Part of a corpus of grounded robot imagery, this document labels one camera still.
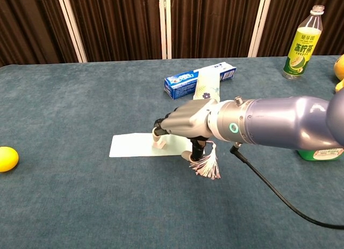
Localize white flower paper cup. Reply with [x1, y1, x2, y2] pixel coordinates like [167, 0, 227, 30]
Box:
[192, 67, 221, 102]

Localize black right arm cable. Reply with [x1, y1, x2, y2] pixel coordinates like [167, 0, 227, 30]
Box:
[230, 141, 344, 230]

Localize pink white bookmark tassel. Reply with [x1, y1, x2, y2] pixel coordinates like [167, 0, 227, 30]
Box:
[189, 141, 221, 181]

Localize yellow plush toy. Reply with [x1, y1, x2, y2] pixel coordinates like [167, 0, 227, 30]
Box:
[333, 54, 344, 93]

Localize blue toothpaste box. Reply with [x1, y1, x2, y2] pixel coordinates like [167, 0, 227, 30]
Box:
[163, 61, 238, 101]

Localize green box yellow lid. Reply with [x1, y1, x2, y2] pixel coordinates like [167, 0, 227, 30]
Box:
[295, 147, 344, 161]

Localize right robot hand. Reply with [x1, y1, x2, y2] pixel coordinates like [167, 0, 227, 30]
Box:
[153, 98, 218, 162]

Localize lemon tea plastic bottle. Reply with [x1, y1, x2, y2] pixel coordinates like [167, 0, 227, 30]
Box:
[282, 4, 325, 80]

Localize white paper bookmark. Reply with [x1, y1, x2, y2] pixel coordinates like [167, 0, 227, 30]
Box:
[109, 132, 206, 159]

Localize yellow ball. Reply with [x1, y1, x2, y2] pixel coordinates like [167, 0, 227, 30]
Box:
[0, 146, 20, 173]

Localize brown folding screen panel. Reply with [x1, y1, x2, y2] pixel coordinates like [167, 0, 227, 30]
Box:
[252, 0, 344, 58]
[0, 0, 82, 68]
[166, 0, 263, 60]
[63, 0, 168, 63]

